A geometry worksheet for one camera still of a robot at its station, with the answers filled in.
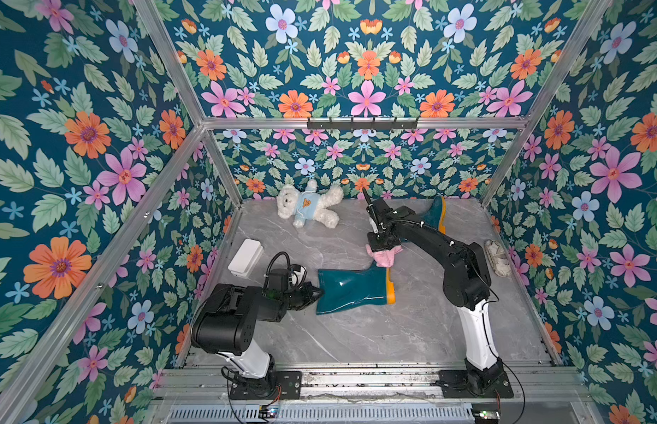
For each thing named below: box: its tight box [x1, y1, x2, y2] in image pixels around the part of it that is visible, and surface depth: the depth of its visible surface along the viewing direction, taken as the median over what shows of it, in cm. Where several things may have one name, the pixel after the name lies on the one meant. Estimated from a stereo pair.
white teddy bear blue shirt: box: [276, 178, 344, 229], surface depth 110 cm
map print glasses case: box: [483, 239, 513, 279], surface depth 100 cm
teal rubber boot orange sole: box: [316, 260, 396, 316], surface depth 90 cm
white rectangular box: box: [227, 238, 265, 279], surface depth 99 cm
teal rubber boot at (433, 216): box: [420, 195, 445, 230], surface depth 109 cm
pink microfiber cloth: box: [365, 243, 404, 269], surface depth 92 cm
